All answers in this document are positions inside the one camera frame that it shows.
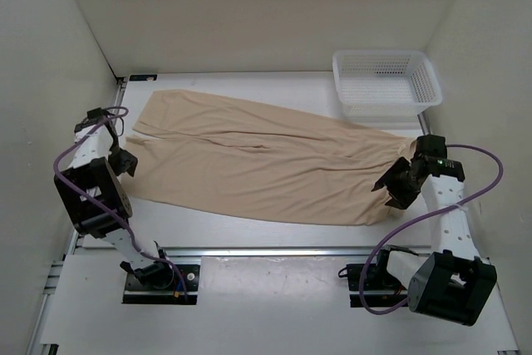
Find beige trousers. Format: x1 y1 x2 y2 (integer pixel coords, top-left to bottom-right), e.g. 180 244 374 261
122 90 416 226

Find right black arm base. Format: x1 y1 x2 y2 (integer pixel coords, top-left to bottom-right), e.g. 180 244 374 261
337 250 407 308

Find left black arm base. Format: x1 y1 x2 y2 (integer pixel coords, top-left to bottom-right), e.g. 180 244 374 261
121 261 200 305

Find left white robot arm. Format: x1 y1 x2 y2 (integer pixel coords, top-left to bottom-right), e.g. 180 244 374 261
53 106 176 289

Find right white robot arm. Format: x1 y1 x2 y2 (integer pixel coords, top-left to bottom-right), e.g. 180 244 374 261
358 135 504 327

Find white plastic basket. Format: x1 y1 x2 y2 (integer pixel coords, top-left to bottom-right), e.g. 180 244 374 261
332 50 443 119

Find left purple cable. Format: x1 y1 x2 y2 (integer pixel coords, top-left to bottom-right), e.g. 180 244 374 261
53 106 188 304

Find purple cable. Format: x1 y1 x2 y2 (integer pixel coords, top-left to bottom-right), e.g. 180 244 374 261
357 145 507 317
53 106 188 304

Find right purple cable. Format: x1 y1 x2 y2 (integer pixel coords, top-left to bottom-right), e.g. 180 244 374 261
357 145 507 317

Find black corner bracket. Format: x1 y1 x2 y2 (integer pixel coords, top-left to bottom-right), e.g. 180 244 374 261
129 74 158 81

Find aluminium rail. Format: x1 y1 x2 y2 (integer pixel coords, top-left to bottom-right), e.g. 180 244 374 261
28 80 491 355

